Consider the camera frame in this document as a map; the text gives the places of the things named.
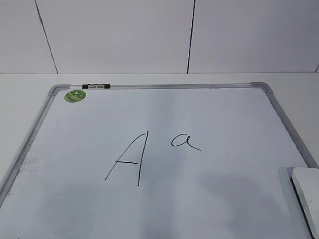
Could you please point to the white eraser with black felt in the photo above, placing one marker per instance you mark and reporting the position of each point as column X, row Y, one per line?
column 306, row 183

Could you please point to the white board with grey frame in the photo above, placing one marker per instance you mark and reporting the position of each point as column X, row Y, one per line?
column 202, row 161

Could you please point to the black and grey frame clip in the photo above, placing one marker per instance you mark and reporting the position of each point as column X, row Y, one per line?
column 96, row 86

